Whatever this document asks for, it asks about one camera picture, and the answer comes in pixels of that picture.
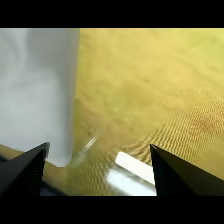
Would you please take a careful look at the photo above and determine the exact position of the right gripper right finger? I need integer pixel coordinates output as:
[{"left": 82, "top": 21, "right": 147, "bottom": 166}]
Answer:
[{"left": 149, "top": 143, "right": 224, "bottom": 197}]

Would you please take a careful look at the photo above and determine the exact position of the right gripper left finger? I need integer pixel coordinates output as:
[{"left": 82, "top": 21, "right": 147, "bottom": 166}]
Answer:
[{"left": 0, "top": 141, "right": 51, "bottom": 197}]

